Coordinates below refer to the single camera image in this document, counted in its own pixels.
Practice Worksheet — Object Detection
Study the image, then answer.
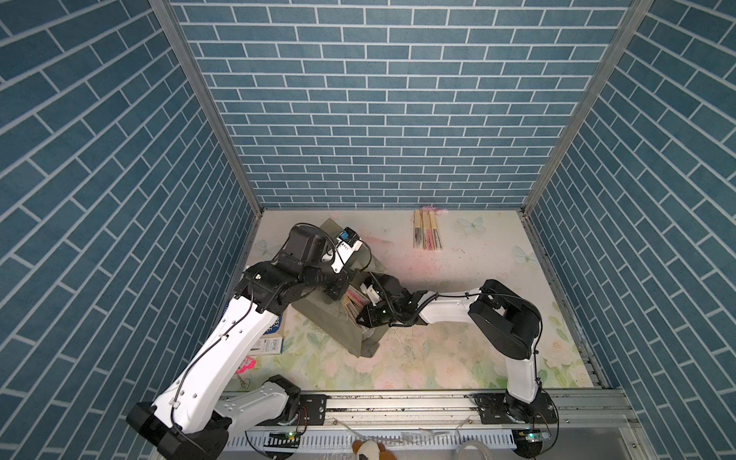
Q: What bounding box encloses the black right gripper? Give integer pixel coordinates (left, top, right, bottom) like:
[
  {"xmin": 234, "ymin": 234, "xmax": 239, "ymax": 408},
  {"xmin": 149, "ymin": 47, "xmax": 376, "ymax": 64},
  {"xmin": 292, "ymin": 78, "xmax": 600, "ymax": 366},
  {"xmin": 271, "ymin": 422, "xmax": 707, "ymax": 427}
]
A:
[{"xmin": 353, "ymin": 303, "xmax": 401, "ymax": 328}]

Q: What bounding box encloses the olive green canvas tote bag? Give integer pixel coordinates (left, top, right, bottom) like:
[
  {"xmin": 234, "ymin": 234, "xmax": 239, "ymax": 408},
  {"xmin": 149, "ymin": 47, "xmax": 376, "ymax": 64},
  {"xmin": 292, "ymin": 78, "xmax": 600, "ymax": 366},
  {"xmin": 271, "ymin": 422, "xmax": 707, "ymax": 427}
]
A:
[{"xmin": 293, "ymin": 245, "xmax": 388, "ymax": 358}]

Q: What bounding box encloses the black patterned bamboo folding fan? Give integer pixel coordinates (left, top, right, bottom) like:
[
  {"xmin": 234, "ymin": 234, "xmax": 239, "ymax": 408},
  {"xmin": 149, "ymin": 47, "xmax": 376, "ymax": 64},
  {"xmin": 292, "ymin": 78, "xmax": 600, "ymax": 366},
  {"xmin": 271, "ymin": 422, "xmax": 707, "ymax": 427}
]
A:
[{"xmin": 412, "ymin": 210, "xmax": 424, "ymax": 249}]

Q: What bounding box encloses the brown folding fan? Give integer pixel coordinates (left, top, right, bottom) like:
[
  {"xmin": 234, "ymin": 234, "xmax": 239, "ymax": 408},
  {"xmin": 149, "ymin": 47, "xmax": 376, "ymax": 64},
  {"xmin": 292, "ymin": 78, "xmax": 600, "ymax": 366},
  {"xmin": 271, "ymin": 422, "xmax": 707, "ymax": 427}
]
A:
[{"xmin": 429, "ymin": 211, "xmax": 443, "ymax": 250}]

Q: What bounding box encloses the pink folding fan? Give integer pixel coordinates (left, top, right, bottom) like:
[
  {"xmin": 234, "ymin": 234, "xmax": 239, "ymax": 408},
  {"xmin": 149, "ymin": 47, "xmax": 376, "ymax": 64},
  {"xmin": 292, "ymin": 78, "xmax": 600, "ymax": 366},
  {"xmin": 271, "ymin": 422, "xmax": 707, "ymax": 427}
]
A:
[{"xmin": 420, "ymin": 208, "xmax": 435, "ymax": 251}]

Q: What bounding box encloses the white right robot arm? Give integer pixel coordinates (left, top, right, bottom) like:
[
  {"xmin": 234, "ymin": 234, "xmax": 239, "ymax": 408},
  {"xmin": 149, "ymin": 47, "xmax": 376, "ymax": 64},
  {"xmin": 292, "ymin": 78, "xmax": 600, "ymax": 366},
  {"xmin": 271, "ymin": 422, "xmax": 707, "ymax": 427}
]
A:
[{"xmin": 356, "ymin": 272, "xmax": 544, "ymax": 406}]

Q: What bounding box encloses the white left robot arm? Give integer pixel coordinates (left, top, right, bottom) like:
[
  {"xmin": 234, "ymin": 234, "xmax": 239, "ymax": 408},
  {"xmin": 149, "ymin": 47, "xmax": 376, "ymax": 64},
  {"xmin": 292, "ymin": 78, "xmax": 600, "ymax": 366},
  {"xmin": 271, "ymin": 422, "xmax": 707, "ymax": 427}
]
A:
[{"xmin": 126, "ymin": 222, "xmax": 362, "ymax": 459}]

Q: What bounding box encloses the blue illustrated book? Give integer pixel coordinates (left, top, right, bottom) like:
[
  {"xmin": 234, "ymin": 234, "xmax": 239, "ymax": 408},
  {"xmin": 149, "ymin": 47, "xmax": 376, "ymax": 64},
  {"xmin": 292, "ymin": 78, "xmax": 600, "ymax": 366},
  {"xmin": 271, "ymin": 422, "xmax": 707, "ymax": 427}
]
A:
[{"xmin": 264, "ymin": 315, "xmax": 285, "ymax": 337}]

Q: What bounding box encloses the white blue small box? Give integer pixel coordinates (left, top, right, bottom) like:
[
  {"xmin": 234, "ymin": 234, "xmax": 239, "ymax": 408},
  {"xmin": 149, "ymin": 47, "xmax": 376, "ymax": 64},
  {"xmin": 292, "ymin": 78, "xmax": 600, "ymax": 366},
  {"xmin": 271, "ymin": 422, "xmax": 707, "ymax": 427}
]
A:
[{"xmin": 249, "ymin": 337, "xmax": 284, "ymax": 356}]

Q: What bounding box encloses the brown plush toy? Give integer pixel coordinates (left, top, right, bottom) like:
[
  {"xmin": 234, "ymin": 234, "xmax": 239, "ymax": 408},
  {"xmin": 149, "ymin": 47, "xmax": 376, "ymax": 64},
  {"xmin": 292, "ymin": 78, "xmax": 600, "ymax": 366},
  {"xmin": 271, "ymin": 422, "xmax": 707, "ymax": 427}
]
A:
[{"xmin": 352, "ymin": 440, "xmax": 397, "ymax": 460}]

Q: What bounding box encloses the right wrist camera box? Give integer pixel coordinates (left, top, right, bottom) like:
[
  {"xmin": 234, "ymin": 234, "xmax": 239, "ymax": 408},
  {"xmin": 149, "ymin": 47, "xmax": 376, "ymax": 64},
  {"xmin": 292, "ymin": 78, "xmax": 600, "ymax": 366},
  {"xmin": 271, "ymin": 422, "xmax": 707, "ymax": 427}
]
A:
[{"xmin": 361, "ymin": 286, "xmax": 381, "ymax": 306}]

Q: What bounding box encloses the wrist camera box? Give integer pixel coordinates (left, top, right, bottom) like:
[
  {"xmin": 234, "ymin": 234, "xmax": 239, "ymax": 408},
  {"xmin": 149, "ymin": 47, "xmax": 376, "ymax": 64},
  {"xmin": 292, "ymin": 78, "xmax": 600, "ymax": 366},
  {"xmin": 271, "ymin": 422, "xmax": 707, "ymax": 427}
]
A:
[
  {"xmin": 332, "ymin": 227, "xmax": 362, "ymax": 274},
  {"xmin": 361, "ymin": 286, "xmax": 381, "ymax": 306}
]

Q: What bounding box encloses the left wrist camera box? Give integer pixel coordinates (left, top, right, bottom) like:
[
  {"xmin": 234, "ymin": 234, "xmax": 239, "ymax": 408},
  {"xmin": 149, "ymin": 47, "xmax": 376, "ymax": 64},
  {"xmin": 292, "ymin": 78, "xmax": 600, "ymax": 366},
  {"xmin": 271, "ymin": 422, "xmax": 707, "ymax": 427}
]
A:
[{"xmin": 332, "ymin": 227, "xmax": 362, "ymax": 274}]

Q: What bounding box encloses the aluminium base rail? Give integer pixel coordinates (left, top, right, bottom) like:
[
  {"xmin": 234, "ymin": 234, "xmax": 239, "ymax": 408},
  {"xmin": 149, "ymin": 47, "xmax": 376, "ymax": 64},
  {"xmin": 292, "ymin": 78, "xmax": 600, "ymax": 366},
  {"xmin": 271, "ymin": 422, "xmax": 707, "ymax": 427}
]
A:
[{"xmin": 217, "ymin": 389, "xmax": 656, "ymax": 459}]

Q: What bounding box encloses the pink keychain toy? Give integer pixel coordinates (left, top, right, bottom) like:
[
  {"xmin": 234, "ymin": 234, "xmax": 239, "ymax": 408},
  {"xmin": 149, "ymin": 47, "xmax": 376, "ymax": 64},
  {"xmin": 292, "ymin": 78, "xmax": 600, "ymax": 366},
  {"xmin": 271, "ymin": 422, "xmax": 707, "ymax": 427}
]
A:
[{"xmin": 236, "ymin": 356, "xmax": 258, "ymax": 375}]

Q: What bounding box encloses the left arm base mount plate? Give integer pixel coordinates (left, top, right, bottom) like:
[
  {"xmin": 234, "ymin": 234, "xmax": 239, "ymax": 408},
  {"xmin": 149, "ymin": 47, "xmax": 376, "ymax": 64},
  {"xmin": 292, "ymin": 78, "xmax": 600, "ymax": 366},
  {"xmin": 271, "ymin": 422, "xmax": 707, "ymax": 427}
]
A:
[{"xmin": 258, "ymin": 393, "xmax": 328, "ymax": 427}]

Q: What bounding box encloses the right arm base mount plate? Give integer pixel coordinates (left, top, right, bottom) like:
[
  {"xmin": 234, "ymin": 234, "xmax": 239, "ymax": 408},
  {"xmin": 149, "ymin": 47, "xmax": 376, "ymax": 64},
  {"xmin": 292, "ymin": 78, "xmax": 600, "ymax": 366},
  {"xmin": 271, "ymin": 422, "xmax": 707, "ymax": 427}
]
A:
[{"xmin": 471, "ymin": 391, "xmax": 559, "ymax": 425}]

